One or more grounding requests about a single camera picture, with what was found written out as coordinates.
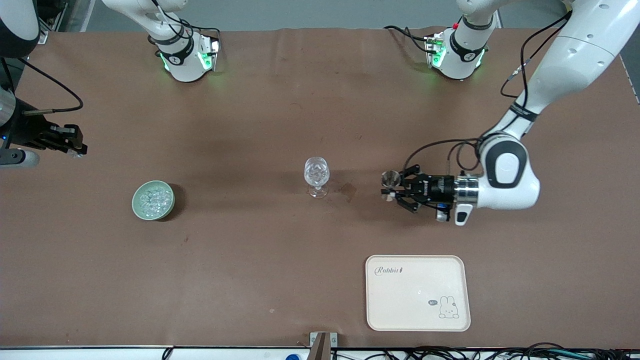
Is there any steel double jigger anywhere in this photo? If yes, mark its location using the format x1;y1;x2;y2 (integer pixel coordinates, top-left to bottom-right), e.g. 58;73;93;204
381;170;402;202

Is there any clear wine glass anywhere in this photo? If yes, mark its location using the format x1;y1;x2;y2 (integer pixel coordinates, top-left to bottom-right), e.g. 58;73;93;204
303;156;331;199

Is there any clear ice cubes heap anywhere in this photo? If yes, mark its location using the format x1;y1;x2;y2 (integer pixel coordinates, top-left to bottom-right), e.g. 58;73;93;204
139;186;170;217

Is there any green ceramic bowl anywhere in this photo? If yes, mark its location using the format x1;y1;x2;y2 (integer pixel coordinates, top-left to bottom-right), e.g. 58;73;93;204
131;180;176;221

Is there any cream rabbit print tray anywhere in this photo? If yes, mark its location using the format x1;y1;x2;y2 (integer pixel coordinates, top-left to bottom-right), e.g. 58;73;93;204
365;254;472;332

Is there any brown paper table cover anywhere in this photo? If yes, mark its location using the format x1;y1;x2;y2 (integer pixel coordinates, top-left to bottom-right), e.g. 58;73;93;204
0;27;640;349

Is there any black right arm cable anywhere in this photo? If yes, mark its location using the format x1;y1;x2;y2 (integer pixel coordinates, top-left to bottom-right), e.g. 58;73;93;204
0;57;84;117

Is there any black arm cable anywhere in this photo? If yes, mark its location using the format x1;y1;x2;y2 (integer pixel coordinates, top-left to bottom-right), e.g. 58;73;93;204
402;10;573;177
0;57;84;117

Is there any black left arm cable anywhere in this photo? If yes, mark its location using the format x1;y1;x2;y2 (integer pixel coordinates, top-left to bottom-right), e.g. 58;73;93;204
402;10;573;177

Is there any black left base cable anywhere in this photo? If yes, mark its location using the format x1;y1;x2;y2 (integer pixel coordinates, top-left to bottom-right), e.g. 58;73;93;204
383;25;432;53

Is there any black base cable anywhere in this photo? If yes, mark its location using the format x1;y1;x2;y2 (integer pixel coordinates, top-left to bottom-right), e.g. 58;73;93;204
383;25;432;53
147;0;222;56

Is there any black cable bundle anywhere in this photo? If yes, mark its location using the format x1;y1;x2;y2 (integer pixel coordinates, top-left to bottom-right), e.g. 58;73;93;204
330;342;640;360

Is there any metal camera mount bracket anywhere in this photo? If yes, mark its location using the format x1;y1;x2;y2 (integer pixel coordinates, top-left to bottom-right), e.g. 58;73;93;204
309;331;339;360

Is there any black right base cable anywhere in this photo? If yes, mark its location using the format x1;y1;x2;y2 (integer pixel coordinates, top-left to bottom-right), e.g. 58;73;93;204
147;0;222;56

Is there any white table front rail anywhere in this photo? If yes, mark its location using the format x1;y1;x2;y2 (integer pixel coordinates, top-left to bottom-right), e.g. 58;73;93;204
0;345;640;360

